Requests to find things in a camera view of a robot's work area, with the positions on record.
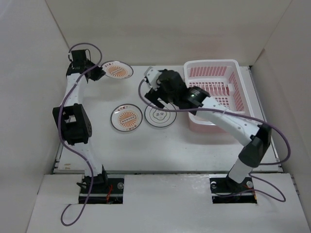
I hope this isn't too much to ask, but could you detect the orange sunburst plate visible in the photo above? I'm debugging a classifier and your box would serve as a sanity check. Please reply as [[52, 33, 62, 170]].
[[110, 104, 143, 133], [101, 61, 134, 79]]

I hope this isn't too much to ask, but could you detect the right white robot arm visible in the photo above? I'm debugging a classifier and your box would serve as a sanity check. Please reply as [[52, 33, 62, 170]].
[[143, 60, 272, 191]]

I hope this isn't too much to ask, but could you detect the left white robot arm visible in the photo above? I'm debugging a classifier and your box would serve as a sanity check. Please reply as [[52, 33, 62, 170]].
[[52, 50, 109, 193]]

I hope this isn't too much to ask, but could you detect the pink plastic dish rack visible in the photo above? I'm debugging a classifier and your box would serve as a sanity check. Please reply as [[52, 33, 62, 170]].
[[183, 59, 255, 133]]

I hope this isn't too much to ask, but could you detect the white plate with characters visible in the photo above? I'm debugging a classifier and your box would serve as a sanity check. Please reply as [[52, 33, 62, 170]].
[[144, 105, 177, 128]]

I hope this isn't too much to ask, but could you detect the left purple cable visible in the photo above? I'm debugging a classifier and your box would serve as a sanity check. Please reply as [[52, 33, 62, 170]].
[[59, 42, 103, 226]]

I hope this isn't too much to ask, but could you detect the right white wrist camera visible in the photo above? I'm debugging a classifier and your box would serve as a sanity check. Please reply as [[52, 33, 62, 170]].
[[144, 67, 162, 91]]

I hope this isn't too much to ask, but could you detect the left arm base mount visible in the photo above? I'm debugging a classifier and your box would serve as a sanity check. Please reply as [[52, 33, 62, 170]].
[[77, 176, 124, 204]]

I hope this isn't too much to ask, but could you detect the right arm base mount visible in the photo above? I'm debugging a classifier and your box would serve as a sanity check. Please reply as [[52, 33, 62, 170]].
[[209, 177, 257, 204]]

